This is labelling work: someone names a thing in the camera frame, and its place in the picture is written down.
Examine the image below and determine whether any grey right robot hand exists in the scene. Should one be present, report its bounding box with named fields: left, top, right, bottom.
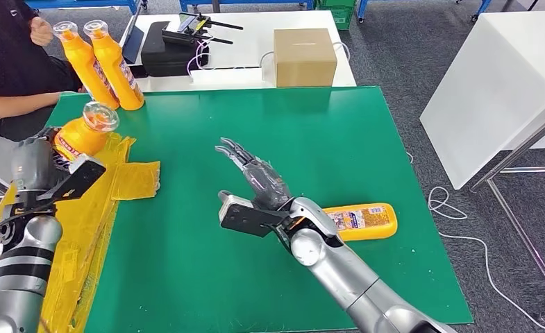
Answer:
left=215, top=137, right=296, bottom=212

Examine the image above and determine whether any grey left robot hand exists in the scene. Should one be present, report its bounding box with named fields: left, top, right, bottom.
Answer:
left=10, top=127, right=74, bottom=194

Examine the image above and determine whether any orange detergent bottle clear cap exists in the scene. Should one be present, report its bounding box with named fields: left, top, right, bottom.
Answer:
left=52, top=20, right=120, bottom=111
left=322, top=203, right=398, bottom=243
left=83, top=19, right=145, bottom=112
left=52, top=101, right=120, bottom=162

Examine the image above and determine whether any person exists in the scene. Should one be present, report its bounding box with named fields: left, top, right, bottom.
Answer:
left=0, top=0, right=83, bottom=142

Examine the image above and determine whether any brown cardboard box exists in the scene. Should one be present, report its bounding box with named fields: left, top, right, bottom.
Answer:
left=273, top=28, right=338, bottom=88

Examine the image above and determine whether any person's left hand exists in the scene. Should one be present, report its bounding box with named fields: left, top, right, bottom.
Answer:
left=29, top=16, right=55, bottom=47

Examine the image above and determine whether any dark tablet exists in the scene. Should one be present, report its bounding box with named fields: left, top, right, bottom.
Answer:
left=121, top=4, right=146, bottom=65

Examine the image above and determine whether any black carrying case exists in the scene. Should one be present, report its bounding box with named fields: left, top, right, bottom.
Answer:
left=141, top=20, right=210, bottom=78

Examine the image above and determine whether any black remote controller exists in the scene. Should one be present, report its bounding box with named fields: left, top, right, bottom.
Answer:
left=161, top=12, right=244, bottom=46

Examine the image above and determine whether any green plastic crate stack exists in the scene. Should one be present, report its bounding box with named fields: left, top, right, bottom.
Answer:
left=315, top=0, right=357, bottom=31

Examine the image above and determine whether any white side table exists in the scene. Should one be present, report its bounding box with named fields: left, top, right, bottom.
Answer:
left=419, top=11, right=545, bottom=191

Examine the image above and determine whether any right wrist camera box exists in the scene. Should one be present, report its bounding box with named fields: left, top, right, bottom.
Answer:
left=217, top=190, right=285, bottom=239

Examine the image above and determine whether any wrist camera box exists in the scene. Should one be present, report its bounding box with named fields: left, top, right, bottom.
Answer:
left=217, top=190, right=285, bottom=239
left=37, top=155, right=107, bottom=203

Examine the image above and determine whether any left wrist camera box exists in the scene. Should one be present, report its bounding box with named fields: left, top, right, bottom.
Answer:
left=37, top=155, right=107, bottom=203

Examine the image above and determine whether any blue metal shelf frame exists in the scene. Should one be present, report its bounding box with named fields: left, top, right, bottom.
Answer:
left=355, top=0, right=493, bottom=23
left=24, top=0, right=149, bottom=15
left=179, top=0, right=315, bottom=13

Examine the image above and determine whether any white floor cable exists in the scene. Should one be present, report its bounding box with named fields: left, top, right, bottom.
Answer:
left=405, top=152, right=545, bottom=333

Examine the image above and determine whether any metal table leg frame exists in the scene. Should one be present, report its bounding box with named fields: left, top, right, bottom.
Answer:
left=469, top=104, right=545, bottom=323

